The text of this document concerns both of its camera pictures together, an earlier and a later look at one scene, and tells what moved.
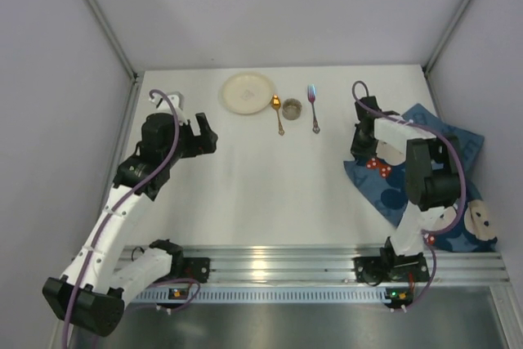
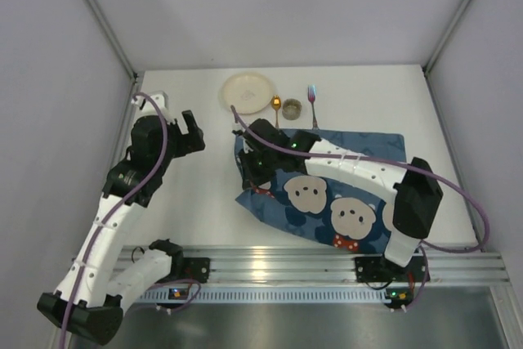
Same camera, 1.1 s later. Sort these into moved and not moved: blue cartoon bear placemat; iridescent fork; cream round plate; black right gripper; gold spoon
Moved: black right gripper; blue cartoon bear placemat
Not moved: cream round plate; gold spoon; iridescent fork
